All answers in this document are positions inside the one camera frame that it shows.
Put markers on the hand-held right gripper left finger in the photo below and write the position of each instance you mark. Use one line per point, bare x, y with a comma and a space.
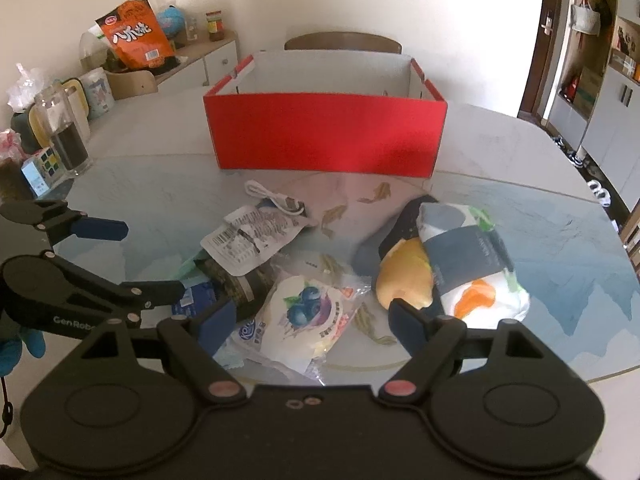
218, 324

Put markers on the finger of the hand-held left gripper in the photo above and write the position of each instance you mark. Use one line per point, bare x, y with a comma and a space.
100, 228
150, 292

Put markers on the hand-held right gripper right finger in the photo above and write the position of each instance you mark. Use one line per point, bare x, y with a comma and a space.
407, 327

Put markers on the dark green snack packet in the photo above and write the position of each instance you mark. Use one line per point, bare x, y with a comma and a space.
247, 285

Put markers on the tan squishy toy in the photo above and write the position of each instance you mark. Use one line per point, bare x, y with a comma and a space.
405, 272

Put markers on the blueberry bread packet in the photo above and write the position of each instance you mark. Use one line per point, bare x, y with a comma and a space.
300, 315

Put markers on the silver snack packet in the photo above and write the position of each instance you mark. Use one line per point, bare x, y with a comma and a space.
245, 240

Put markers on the white tissue pack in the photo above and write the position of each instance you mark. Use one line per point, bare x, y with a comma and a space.
465, 255

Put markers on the red cardboard box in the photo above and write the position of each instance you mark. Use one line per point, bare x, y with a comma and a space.
325, 135

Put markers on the white marble desktop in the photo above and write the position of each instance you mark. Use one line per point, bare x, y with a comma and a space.
500, 130

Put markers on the person's left hand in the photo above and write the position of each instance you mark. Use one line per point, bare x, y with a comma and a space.
31, 344

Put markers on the light green packet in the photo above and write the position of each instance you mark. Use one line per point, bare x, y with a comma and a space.
187, 270

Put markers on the colourful puzzle cube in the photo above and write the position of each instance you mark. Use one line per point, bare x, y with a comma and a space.
42, 170

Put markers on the glass bottle dark liquid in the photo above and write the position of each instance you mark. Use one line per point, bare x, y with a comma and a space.
67, 150

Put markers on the pink plastic bag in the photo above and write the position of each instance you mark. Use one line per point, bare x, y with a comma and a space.
9, 142

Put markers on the green lunch box yellow lid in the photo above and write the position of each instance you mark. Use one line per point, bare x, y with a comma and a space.
35, 120

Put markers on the printed white cup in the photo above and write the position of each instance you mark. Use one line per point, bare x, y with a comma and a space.
97, 92

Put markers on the clear plastic bag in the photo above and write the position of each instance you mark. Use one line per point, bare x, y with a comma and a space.
25, 85

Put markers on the white green packet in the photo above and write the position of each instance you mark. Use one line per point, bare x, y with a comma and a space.
95, 47

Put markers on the orange snack bag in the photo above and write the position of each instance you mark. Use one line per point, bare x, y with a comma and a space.
135, 35

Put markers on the white sideboard cabinet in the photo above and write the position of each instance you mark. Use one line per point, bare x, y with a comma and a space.
220, 62

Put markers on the small clear glass bottle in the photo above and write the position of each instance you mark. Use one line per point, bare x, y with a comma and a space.
192, 30

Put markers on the blue round toy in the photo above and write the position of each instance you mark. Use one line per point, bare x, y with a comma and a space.
171, 19

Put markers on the red lid jar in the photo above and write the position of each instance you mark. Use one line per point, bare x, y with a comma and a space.
215, 26

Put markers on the white shoe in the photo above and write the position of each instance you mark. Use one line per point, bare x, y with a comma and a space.
599, 192
576, 157

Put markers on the brown slatted chair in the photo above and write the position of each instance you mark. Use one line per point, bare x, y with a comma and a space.
632, 242

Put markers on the wooden shelf cabinet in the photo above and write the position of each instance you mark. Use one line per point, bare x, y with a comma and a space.
615, 125

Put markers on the brown wooden door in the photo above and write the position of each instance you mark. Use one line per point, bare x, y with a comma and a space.
537, 60

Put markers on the white hanging bag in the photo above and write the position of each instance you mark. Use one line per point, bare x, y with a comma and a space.
585, 17

